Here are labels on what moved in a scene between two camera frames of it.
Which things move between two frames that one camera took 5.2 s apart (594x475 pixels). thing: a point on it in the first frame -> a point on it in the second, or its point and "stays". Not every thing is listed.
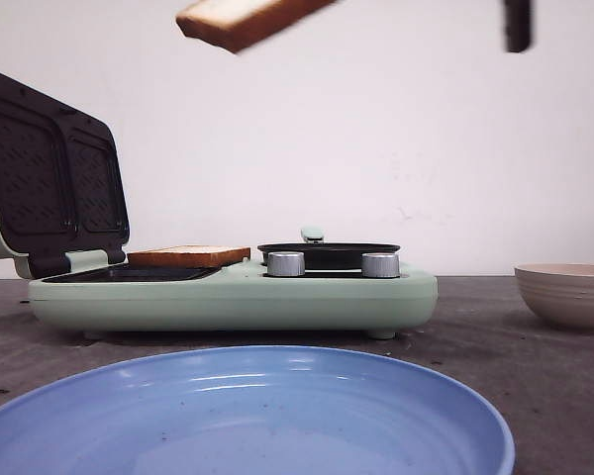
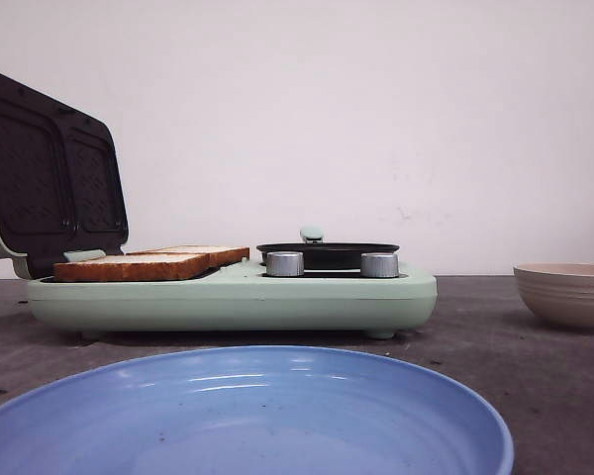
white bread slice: [233, 25] -> [133, 267]
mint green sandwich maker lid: [51, 179] stays
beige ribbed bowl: [578, 296] stays
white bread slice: [187, 255] stays
